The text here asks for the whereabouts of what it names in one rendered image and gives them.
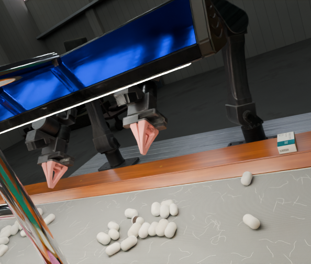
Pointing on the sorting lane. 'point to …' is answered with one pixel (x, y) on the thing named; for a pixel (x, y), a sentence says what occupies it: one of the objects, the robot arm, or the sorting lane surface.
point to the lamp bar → (111, 63)
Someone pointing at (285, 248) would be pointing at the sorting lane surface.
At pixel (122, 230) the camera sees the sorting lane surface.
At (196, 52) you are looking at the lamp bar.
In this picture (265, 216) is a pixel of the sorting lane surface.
